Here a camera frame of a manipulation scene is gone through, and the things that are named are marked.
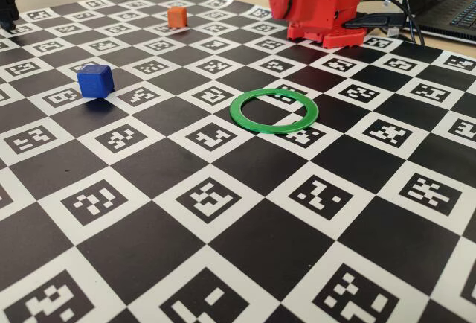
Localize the black white marker mat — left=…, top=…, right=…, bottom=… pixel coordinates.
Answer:
left=0, top=0, right=476, bottom=323

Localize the black tripod head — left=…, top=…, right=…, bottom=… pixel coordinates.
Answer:
left=0, top=0, right=20, bottom=34

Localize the orange cube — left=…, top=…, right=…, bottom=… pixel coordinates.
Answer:
left=166, top=6, right=188, bottom=29

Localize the black laptop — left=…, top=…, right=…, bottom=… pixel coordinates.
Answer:
left=403, top=0, right=476, bottom=45

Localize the blue cube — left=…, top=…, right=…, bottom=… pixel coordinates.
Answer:
left=77, top=63, right=115, bottom=99

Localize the green ring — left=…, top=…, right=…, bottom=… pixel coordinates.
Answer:
left=229, top=87, right=320, bottom=136

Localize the black power plug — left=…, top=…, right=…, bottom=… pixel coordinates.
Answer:
left=342, top=13, right=405, bottom=30

